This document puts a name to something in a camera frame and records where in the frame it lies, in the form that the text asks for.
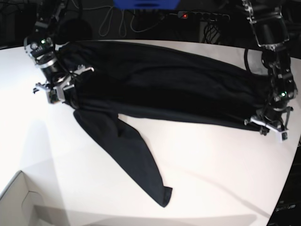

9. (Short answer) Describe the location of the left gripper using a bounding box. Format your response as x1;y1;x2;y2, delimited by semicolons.
244;106;293;143

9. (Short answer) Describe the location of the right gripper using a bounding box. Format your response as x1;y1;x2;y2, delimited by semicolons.
33;65;95;104

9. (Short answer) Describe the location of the black t-shirt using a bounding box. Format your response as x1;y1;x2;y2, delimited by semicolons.
58;41;270;207

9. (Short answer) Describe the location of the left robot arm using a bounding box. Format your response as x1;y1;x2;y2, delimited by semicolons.
242;0;298;142

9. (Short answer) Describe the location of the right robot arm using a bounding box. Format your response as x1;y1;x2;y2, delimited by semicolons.
24;0;94;109

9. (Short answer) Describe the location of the blue plastic bin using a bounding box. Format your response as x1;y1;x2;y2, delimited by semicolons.
113;0;180;10

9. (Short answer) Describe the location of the white cardboard box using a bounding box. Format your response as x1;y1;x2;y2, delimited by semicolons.
0;171;70;226

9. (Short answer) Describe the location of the black power strip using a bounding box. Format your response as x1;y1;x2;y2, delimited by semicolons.
177;11;230;22

